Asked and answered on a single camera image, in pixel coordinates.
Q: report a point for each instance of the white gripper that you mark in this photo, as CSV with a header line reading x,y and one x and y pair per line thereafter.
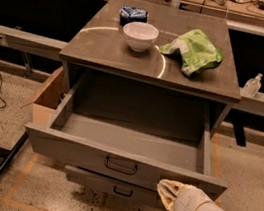
x,y
188,205

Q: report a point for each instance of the grey top drawer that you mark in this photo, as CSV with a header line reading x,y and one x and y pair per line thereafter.
x,y
165,133

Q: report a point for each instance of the grey drawer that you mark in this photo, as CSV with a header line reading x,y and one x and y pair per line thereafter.
x,y
106,184
165,133

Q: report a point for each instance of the grey lower drawer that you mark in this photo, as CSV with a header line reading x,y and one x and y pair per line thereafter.
x,y
106,184

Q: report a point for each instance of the grey drawer cabinet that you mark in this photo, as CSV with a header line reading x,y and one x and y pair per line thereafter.
x,y
101,45

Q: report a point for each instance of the clear sanitizer bottle left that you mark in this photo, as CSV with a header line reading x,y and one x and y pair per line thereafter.
x,y
252,86

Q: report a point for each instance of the green chip bag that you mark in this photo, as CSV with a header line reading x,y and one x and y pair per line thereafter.
x,y
196,51

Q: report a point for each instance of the cardboard box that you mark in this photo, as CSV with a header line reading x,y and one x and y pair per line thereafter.
x,y
47,97

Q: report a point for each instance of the white ceramic bowl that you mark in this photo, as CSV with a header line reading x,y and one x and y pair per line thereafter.
x,y
140,35

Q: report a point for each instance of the black metal floor bar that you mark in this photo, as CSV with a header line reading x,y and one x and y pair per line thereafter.
x,y
12,153

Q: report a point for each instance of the blue snack packet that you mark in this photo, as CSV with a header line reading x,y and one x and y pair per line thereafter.
x,y
132,14

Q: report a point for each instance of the black drawer handle lower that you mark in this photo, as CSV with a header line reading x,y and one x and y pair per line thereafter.
x,y
122,192

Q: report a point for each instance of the black drawer handle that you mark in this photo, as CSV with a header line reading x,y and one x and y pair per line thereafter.
x,y
122,192
123,167

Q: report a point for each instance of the black drawer handle top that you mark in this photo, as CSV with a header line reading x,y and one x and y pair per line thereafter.
x,y
123,167

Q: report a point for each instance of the grey metal rail shelf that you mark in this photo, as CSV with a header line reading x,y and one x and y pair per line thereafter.
x,y
31,43

